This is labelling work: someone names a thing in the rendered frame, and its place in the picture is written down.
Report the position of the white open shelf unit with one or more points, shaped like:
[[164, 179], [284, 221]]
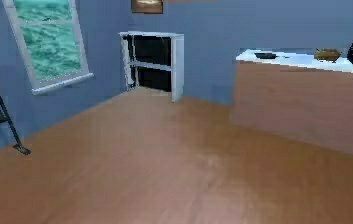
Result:
[[177, 65]]

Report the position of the black shallow pan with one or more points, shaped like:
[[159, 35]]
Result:
[[265, 55]]

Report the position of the brown counter with white top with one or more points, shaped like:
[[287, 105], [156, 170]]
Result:
[[300, 100]]

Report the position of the white framed window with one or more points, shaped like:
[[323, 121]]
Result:
[[49, 43]]

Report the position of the brown woven basket bowl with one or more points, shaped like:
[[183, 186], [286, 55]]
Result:
[[327, 54]]

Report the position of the brown framed wall picture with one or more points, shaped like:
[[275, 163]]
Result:
[[147, 5]]

